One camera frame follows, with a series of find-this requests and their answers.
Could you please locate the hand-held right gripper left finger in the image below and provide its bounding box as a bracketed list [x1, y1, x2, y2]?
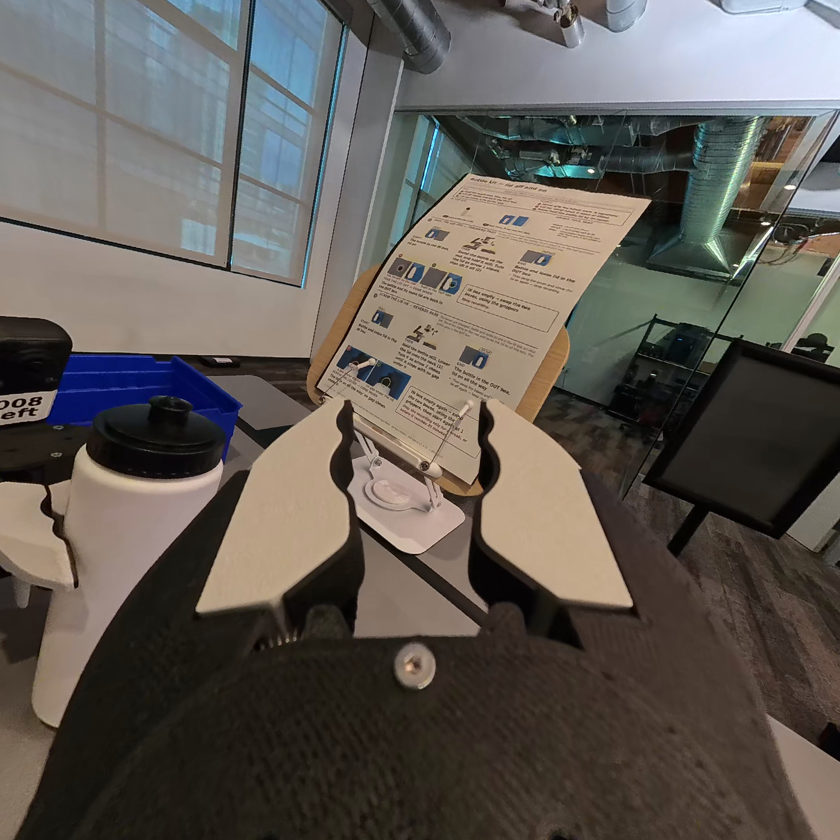
[194, 397, 366, 643]

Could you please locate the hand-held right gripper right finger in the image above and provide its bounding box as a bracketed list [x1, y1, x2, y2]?
[468, 398, 636, 637]

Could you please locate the white plastic bottle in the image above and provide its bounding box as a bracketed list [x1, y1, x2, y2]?
[31, 446, 224, 729]

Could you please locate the blue plastic bin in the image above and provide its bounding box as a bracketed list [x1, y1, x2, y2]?
[49, 354, 244, 463]

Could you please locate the black bottle lid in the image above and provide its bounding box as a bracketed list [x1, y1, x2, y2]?
[88, 395, 227, 473]

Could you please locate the black shelf rack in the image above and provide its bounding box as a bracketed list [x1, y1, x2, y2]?
[610, 314, 742, 421]

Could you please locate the printed instruction sheet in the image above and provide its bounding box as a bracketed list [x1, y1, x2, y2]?
[314, 172, 652, 488]

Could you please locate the silver ceiling pipe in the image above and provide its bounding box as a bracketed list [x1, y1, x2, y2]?
[499, 0, 592, 48]

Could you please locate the silver ventilation duct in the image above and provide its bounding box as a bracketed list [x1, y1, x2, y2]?
[364, 0, 454, 74]
[646, 117, 769, 284]

